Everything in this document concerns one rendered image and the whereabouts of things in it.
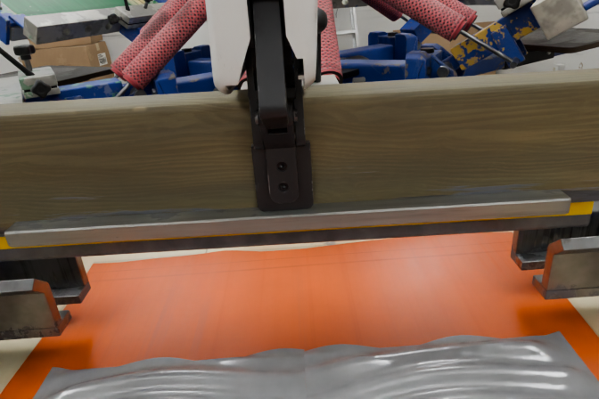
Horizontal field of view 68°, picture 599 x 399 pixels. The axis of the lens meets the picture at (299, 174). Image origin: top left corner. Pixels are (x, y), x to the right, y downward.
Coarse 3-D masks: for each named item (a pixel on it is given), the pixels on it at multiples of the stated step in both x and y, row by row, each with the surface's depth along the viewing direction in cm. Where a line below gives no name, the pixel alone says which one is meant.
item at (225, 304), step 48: (96, 288) 40; (144, 288) 39; (192, 288) 39; (240, 288) 38; (288, 288) 38; (96, 336) 34; (144, 336) 34; (192, 336) 33; (240, 336) 33; (288, 336) 33
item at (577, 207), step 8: (576, 208) 28; (584, 208) 28; (592, 208) 28; (528, 216) 28; (536, 216) 28; (392, 224) 28; (400, 224) 28; (408, 224) 28; (256, 232) 28; (264, 232) 28; (272, 232) 28; (0, 240) 28; (128, 240) 28; (136, 240) 28; (0, 248) 28
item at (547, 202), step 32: (512, 192) 26; (544, 192) 26; (32, 224) 26; (64, 224) 25; (96, 224) 25; (128, 224) 25; (160, 224) 25; (192, 224) 25; (224, 224) 25; (256, 224) 25; (288, 224) 25; (320, 224) 25; (352, 224) 25; (384, 224) 25
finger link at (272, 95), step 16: (256, 0) 19; (272, 0) 19; (256, 16) 19; (272, 16) 19; (256, 32) 19; (272, 32) 19; (256, 48) 19; (272, 48) 19; (256, 64) 19; (272, 64) 19; (272, 80) 19; (272, 96) 19; (272, 112) 19; (272, 128) 21
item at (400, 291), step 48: (384, 240) 44; (432, 240) 43; (480, 240) 42; (336, 288) 37; (384, 288) 37; (432, 288) 37; (480, 288) 36; (528, 288) 36; (336, 336) 32; (384, 336) 32; (432, 336) 32; (528, 336) 31; (576, 336) 31
